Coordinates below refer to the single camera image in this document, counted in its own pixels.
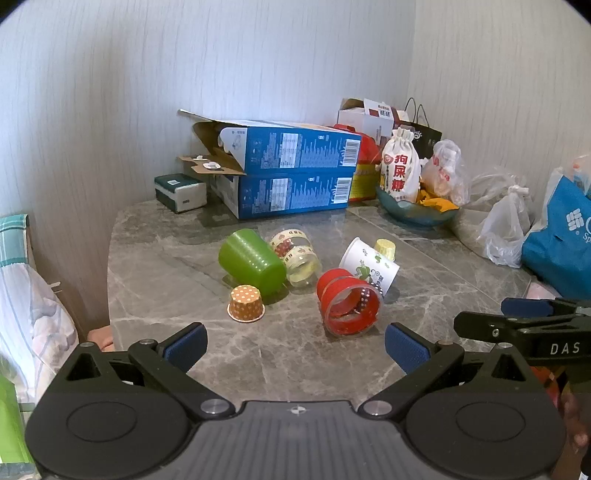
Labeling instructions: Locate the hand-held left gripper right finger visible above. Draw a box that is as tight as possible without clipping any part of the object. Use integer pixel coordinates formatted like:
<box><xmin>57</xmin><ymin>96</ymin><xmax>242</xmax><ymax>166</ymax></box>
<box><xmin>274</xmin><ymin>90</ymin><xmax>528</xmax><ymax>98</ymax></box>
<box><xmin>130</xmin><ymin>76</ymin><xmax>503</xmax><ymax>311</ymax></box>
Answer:
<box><xmin>358</xmin><ymin>322</ymin><xmax>536</xmax><ymax>419</ymax></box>

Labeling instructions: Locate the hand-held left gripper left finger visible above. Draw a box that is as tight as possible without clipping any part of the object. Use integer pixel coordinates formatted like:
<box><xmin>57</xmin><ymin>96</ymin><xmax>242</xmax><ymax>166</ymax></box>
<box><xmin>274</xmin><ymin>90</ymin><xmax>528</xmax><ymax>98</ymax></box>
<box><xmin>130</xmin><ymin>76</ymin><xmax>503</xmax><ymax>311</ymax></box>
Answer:
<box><xmin>56</xmin><ymin>322</ymin><xmax>236</xmax><ymax>419</ymax></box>

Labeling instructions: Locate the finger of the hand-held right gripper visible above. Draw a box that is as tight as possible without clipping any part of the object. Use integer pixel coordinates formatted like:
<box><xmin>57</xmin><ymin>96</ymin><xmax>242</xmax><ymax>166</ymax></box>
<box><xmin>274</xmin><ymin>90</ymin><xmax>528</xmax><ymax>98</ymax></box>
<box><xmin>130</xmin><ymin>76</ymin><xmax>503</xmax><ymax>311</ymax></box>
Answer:
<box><xmin>501</xmin><ymin>296</ymin><xmax>591</xmax><ymax>320</ymax></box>
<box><xmin>453</xmin><ymin>311</ymin><xmax>539</xmax><ymax>345</ymax></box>

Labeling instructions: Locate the orange polka dot paper cup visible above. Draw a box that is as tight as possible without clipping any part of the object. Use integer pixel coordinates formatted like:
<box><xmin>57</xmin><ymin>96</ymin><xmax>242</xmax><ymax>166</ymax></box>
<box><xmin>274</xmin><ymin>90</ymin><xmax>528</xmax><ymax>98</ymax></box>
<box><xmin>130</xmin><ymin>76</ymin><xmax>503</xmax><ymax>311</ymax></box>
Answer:
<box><xmin>226</xmin><ymin>285</ymin><xmax>266</xmax><ymax>323</ymax></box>

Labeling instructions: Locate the white printed paper cup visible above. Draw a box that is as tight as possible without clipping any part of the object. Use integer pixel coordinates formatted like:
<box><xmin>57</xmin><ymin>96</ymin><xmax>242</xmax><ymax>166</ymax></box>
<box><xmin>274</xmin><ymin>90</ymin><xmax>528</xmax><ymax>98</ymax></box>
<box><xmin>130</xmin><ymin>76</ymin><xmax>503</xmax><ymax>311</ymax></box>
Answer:
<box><xmin>339</xmin><ymin>237</ymin><xmax>400</xmax><ymax>296</ymax></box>

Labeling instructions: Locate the red banded clear cup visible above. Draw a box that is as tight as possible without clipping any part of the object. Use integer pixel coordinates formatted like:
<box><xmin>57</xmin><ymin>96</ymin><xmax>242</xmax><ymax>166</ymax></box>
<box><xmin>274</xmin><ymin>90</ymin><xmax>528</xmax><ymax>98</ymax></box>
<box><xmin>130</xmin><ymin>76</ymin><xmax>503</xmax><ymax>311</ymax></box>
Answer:
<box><xmin>316</xmin><ymin>268</ymin><xmax>385</xmax><ymax>337</ymax></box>

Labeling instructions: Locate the small yellow paper cup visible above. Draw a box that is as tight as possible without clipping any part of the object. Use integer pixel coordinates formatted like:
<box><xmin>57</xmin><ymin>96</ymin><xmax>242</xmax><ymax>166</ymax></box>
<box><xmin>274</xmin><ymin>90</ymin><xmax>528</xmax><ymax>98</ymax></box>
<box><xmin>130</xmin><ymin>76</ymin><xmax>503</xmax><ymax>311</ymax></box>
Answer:
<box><xmin>374</xmin><ymin>239</ymin><xmax>399</xmax><ymax>262</ymax></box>

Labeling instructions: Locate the green plastic cup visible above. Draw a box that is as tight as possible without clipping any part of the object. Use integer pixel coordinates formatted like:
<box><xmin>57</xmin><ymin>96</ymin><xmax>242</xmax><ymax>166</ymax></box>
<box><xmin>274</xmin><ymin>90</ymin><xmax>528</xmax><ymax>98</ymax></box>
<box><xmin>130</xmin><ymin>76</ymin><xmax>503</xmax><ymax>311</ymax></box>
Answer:
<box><xmin>218</xmin><ymin>228</ymin><xmax>288</xmax><ymax>296</ymax></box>

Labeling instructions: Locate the clear cup with patterned bands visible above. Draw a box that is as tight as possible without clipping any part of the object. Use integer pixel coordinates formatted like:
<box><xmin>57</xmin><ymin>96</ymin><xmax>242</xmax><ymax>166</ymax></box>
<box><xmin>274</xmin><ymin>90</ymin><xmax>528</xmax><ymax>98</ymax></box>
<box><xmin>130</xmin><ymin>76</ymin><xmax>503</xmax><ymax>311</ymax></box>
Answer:
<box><xmin>270</xmin><ymin>224</ymin><xmax>322</xmax><ymax>289</ymax></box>

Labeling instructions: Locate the blue shopping bag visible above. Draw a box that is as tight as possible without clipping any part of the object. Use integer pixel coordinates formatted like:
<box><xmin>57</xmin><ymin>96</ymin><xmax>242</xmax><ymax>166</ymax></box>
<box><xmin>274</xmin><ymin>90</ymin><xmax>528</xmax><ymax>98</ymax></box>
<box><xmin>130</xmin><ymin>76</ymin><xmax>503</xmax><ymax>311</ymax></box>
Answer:
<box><xmin>522</xmin><ymin>167</ymin><xmax>591</xmax><ymax>299</ymax></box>

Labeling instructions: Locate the white plastic bag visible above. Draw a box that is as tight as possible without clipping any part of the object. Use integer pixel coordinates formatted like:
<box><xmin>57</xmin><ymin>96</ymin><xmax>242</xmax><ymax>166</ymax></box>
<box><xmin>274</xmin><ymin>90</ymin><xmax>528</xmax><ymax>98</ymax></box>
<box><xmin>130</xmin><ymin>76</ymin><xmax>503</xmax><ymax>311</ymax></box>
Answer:
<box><xmin>479</xmin><ymin>185</ymin><xmax>537</xmax><ymax>268</ymax></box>

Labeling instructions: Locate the clear plastic bag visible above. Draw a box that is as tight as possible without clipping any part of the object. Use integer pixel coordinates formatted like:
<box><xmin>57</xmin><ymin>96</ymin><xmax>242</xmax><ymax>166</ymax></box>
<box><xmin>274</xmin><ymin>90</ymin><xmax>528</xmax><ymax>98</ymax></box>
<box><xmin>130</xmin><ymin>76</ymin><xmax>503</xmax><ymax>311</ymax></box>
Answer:
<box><xmin>452</xmin><ymin>171</ymin><xmax>529</xmax><ymax>247</ymax></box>

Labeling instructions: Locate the yellow snack packet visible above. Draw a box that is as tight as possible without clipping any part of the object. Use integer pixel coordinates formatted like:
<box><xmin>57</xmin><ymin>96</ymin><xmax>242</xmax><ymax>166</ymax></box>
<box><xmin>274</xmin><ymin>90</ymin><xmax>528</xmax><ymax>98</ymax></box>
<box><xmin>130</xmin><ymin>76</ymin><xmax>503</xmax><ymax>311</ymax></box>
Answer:
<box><xmin>417</xmin><ymin>188</ymin><xmax>459</xmax><ymax>212</ymax></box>

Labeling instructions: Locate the teal bowl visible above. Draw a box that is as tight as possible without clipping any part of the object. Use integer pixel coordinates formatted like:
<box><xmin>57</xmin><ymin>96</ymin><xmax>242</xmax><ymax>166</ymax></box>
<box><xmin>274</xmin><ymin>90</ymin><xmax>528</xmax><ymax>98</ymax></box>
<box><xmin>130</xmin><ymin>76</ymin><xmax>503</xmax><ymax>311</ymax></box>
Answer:
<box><xmin>375</xmin><ymin>185</ymin><xmax>462</xmax><ymax>227</ymax></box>

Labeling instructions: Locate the green and white tissue box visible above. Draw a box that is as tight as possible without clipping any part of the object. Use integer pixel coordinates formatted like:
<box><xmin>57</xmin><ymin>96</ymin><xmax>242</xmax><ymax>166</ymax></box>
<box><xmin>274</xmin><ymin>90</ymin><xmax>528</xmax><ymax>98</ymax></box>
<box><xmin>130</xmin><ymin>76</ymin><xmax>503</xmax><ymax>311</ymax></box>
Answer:
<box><xmin>154</xmin><ymin>173</ymin><xmax>208</xmax><ymax>214</ymax></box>

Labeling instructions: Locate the plastic bag of snacks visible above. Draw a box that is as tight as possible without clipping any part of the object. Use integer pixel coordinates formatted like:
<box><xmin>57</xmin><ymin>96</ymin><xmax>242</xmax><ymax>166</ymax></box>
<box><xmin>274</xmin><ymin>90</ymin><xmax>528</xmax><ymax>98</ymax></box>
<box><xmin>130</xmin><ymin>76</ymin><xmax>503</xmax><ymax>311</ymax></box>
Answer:
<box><xmin>419</xmin><ymin>139</ymin><xmax>471</xmax><ymax>206</ymax></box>

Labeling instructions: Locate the checked cloth on chair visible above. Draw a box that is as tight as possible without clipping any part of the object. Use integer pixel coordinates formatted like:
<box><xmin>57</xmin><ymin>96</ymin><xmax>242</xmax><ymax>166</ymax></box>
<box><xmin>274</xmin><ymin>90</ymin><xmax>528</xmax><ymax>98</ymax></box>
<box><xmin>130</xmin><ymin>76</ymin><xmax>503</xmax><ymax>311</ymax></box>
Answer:
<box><xmin>0</xmin><ymin>264</ymin><xmax>80</xmax><ymax>408</ymax></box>

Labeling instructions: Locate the red box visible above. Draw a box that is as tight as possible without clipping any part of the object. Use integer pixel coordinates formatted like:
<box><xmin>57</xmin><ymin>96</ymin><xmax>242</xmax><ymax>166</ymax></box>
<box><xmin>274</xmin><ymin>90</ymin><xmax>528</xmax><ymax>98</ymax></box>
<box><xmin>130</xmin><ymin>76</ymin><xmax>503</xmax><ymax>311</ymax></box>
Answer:
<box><xmin>332</xmin><ymin>124</ymin><xmax>389</xmax><ymax>203</ymax></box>

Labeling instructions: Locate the black paper bag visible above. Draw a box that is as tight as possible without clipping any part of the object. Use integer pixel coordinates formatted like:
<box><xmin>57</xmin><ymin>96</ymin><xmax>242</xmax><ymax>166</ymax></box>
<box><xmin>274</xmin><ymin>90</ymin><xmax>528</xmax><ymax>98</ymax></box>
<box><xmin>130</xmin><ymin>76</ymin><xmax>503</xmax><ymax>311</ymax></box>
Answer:
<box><xmin>392</xmin><ymin>97</ymin><xmax>444</xmax><ymax>149</ymax></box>

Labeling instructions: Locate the teal plaid cloth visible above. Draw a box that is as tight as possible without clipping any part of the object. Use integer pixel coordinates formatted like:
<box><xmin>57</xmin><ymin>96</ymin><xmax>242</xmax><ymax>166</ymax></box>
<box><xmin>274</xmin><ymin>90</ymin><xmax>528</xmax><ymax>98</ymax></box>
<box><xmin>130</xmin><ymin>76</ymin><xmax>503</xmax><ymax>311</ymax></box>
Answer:
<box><xmin>0</xmin><ymin>213</ymin><xmax>31</xmax><ymax>268</ymax></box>

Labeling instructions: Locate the blue carton with open flap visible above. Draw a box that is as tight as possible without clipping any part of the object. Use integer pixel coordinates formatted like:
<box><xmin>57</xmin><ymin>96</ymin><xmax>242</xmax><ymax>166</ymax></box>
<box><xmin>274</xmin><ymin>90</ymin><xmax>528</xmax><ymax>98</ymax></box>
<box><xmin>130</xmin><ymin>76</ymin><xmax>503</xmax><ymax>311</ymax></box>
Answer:
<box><xmin>178</xmin><ymin>109</ymin><xmax>363</xmax><ymax>176</ymax></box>

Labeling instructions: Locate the white and red carton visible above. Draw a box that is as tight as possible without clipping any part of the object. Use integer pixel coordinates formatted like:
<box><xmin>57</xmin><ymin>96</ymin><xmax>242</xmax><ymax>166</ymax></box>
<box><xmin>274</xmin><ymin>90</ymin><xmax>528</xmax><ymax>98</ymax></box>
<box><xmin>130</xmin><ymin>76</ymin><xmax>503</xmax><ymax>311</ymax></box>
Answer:
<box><xmin>337</xmin><ymin>97</ymin><xmax>403</xmax><ymax>145</ymax></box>

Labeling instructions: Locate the white drawstring pouch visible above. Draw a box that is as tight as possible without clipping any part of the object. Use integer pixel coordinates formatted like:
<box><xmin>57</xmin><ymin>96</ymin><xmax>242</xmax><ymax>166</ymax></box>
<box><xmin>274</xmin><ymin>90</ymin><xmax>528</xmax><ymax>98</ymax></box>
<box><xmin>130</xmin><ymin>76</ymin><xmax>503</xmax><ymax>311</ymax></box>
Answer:
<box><xmin>379</xmin><ymin>127</ymin><xmax>421</xmax><ymax>203</ymax></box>

